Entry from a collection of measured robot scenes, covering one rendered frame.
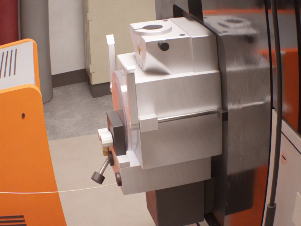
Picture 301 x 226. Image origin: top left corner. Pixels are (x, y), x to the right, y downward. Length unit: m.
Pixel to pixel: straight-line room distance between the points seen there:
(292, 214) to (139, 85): 0.24
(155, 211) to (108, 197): 0.75
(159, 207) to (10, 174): 0.44
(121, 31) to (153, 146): 3.21
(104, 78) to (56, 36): 0.55
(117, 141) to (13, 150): 0.42
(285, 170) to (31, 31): 3.43
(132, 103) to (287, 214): 0.22
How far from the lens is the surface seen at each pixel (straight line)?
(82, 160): 1.63
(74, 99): 3.97
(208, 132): 0.63
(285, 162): 0.45
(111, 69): 0.69
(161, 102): 0.60
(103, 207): 1.40
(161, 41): 0.59
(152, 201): 0.70
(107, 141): 0.64
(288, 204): 0.45
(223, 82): 0.61
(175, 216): 0.70
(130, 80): 0.58
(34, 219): 1.11
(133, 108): 0.59
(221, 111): 0.61
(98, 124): 3.55
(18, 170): 1.05
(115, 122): 0.64
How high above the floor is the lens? 1.46
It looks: 24 degrees down
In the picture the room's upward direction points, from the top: 4 degrees counter-clockwise
